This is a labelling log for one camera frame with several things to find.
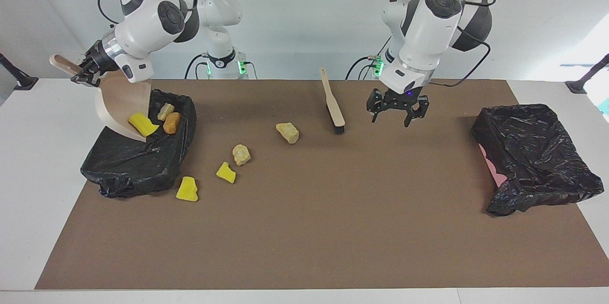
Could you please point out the teal plastic object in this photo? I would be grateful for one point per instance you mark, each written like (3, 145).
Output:
(605, 105)

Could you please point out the small beige crumbly chunk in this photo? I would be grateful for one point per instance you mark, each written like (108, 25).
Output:
(241, 154)

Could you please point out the beige plastic dustpan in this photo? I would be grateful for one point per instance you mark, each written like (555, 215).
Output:
(119, 99)

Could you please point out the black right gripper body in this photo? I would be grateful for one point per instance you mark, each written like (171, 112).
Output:
(99, 59)

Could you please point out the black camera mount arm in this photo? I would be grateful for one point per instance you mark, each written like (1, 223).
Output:
(587, 78)
(16, 78)

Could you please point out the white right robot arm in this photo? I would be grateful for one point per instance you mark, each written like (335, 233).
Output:
(142, 14)

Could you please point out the pink plastic bin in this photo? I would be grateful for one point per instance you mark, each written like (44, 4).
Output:
(497, 175)

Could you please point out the brown table mat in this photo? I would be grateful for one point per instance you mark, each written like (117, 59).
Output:
(333, 223)

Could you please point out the orange white striped bread piece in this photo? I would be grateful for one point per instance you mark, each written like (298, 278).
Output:
(165, 111)

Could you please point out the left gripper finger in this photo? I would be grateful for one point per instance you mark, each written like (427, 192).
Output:
(415, 112)
(375, 109)

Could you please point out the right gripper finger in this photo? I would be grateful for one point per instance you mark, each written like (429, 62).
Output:
(85, 66)
(86, 80)

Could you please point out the wedge yellow sponge piece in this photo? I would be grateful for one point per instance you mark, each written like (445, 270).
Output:
(226, 172)

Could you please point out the beige brush black bristles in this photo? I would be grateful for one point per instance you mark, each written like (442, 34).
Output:
(333, 104)

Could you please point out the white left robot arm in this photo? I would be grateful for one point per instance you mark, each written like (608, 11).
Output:
(433, 33)

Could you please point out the large beige crumbly chunk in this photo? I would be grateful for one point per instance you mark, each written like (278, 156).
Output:
(288, 132)

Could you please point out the notched yellow sponge piece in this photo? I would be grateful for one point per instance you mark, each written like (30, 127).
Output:
(187, 189)

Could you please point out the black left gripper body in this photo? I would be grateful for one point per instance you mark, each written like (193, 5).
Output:
(399, 98)

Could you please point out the black trash bag liner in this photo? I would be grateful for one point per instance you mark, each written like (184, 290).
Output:
(537, 152)
(138, 171)

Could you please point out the brown round bread roll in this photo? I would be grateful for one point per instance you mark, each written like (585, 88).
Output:
(172, 123)

